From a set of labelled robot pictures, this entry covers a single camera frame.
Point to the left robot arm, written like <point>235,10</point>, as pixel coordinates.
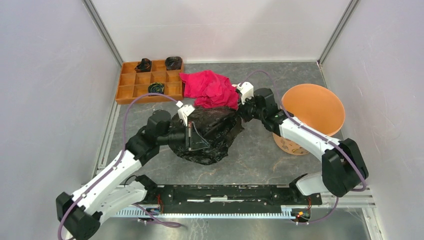
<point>84,211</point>

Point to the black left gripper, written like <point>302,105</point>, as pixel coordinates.
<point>193,140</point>

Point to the red crumpled cloth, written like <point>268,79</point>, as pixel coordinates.
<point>209,89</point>

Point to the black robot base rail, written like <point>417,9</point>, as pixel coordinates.
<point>223,199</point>

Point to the blue green rolled item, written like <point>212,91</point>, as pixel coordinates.
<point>156,87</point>

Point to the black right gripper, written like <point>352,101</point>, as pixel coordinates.
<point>242,110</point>

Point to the black plastic trash bag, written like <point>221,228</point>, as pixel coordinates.
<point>219,126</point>

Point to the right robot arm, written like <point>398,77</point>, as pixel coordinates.
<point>342,166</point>

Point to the wooden compartment tray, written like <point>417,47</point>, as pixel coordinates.
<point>131,84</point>

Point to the orange plastic trash bin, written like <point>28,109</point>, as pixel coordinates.
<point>315,106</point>

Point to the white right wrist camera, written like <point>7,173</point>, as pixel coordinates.
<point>245,91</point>

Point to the dark rolled item back right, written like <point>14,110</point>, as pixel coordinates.
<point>173,63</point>

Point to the black rolled item back left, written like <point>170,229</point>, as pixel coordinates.
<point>145,65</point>

